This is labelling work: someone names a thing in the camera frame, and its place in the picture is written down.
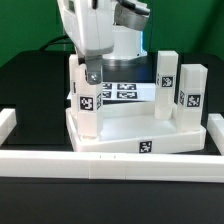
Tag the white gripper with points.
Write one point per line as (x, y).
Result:
(88, 23)

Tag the white desk top tray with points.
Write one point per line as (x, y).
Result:
(132, 128)

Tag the fiducial marker sheet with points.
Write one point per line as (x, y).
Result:
(122, 91)

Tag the white left fence block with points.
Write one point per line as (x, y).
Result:
(7, 123)

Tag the white fence block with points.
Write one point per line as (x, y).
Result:
(7, 123)
(215, 127)

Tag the white right fence block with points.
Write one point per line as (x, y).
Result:
(215, 127)

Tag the white front fence bar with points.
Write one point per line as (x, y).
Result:
(118, 166)

